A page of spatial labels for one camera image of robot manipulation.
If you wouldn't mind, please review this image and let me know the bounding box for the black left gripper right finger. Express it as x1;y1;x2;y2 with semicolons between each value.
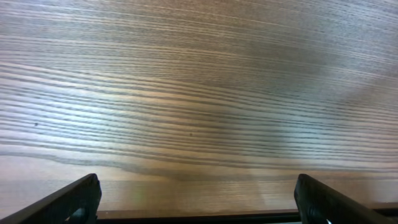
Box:
294;174;397;224

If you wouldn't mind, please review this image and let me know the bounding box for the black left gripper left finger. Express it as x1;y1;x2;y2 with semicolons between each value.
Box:
1;174;102;224

